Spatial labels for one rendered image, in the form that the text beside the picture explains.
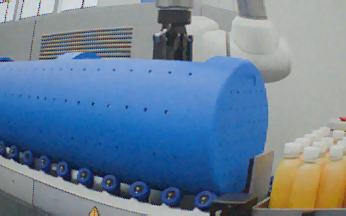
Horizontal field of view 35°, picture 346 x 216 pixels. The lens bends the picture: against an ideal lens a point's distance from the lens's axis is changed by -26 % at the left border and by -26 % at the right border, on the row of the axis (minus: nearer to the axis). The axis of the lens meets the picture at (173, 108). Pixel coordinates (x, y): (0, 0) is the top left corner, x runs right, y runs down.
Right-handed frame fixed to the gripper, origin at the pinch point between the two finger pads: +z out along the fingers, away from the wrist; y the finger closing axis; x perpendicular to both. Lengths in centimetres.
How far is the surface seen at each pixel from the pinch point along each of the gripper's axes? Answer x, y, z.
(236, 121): 20.1, 10.2, 2.0
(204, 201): 17.9, 16.7, 17.3
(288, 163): 37.2, 19.7, 8.0
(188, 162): 15.2, 19.1, 9.0
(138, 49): -96, -132, -9
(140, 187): 2.9, 16.0, 16.3
